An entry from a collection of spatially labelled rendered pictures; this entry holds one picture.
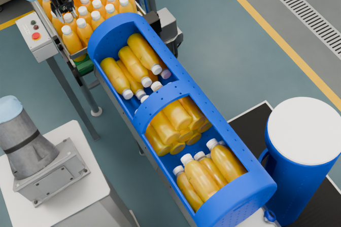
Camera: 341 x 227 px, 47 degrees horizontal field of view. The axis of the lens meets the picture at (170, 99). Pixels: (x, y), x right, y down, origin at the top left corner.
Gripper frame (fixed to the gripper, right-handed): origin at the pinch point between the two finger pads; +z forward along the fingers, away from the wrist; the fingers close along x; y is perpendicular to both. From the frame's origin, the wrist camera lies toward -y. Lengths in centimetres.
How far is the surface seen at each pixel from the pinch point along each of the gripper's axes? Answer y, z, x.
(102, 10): 2.7, 3.1, 15.2
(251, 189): 111, -14, 16
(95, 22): 7.7, 2.3, 9.4
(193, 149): 80, 14, 15
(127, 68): 38.7, 2.3, 9.4
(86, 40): 9.4, 8.2, 2.2
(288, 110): 89, 6, 52
